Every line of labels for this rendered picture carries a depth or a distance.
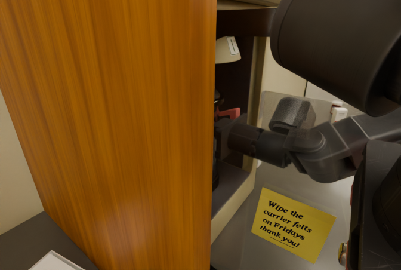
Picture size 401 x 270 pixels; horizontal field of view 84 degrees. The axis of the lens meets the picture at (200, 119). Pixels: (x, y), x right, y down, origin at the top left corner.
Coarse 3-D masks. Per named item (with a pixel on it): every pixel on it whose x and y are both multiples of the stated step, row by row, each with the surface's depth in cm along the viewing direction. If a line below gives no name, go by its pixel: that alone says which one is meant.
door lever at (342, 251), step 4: (340, 244) 19; (344, 244) 19; (340, 248) 19; (344, 248) 18; (340, 252) 18; (344, 252) 18; (340, 256) 18; (344, 256) 18; (340, 260) 18; (344, 260) 18; (340, 264) 18; (344, 264) 18
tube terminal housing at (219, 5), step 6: (222, 0) 30; (228, 0) 32; (234, 0) 33; (222, 6) 31; (228, 6) 32; (234, 6) 33; (240, 6) 35; (246, 6) 36; (252, 6) 38; (258, 6) 40; (264, 6) 42
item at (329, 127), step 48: (240, 48) 21; (240, 96) 23; (288, 96) 21; (240, 144) 25; (288, 144) 22; (336, 144) 20; (240, 192) 27; (288, 192) 24; (336, 192) 21; (240, 240) 30; (336, 240) 23
